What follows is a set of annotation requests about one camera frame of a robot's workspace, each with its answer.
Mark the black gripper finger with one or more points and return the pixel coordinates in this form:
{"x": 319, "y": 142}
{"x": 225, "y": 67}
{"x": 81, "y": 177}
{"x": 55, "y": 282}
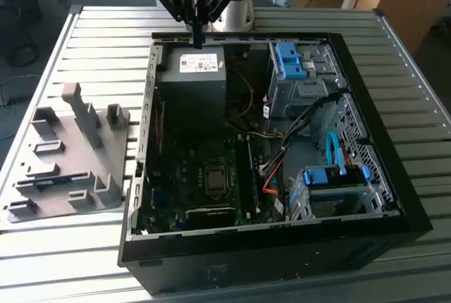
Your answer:
{"x": 216, "y": 7}
{"x": 169, "y": 3}

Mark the blue RAM stick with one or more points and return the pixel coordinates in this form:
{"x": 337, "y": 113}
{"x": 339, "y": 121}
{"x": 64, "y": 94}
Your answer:
{"x": 49, "y": 182}

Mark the black RAM slot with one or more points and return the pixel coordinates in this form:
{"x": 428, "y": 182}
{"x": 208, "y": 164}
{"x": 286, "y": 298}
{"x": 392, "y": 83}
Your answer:
{"x": 242, "y": 176}

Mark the grey power supply unit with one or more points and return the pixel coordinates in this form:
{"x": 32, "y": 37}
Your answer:
{"x": 192, "y": 95}

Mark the grey metal drive cage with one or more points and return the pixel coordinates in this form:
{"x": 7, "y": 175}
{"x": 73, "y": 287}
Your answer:
{"x": 303, "y": 95}

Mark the black office chair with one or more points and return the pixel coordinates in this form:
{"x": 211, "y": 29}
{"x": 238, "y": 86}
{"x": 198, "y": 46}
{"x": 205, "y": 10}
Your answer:
{"x": 17, "y": 35}

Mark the green motherboard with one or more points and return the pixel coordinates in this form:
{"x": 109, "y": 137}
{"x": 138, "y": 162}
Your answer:
{"x": 183, "y": 176}

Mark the silver CPU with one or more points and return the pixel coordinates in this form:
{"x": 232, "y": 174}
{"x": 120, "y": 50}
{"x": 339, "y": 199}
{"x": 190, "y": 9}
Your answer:
{"x": 215, "y": 179}

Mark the grey parts rack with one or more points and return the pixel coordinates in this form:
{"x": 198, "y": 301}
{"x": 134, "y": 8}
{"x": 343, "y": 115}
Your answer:
{"x": 63, "y": 162}

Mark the hard disk in blue carrier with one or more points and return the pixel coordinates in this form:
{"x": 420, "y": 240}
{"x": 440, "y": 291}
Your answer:
{"x": 317, "y": 177}

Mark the wooden cabinet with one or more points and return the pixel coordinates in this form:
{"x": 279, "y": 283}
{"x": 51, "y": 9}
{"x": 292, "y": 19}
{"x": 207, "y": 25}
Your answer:
{"x": 415, "y": 0}

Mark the black graphics card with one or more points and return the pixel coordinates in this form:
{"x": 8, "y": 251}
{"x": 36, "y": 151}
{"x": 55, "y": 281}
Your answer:
{"x": 208, "y": 218}

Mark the grey metal disk bay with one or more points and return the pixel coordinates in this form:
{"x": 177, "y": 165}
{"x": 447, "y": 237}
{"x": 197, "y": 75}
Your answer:
{"x": 338, "y": 193}

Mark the black open PC case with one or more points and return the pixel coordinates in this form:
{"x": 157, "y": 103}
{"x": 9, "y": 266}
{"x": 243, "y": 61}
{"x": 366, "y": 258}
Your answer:
{"x": 246, "y": 267}

